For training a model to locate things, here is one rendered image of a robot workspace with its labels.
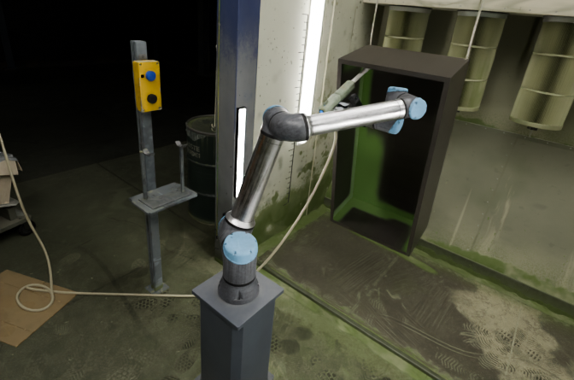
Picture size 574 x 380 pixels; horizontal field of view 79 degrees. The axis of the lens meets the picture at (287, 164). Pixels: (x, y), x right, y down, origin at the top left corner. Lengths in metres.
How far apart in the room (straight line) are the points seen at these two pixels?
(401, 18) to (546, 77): 1.13
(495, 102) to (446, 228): 1.13
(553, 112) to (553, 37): 0.49
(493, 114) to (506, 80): 0.29
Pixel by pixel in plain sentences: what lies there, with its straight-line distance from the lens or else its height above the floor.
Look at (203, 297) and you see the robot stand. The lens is 1.71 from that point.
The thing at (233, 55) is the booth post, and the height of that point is 1.58.
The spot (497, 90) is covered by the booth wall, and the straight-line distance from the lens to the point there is 3.41.
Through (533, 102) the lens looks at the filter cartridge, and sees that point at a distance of 3.00.
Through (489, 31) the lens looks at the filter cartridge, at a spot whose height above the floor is 1.85.
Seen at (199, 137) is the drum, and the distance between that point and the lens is 2.98.
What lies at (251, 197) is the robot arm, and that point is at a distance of 1.60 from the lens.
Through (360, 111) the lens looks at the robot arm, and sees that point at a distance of 1.48.
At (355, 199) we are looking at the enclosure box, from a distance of 2.85.
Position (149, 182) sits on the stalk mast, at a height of 0.84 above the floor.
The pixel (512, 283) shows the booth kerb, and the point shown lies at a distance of 3.25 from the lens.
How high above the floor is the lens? 1.84
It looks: 24 degrees down
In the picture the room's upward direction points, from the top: 6 degrees clockwise
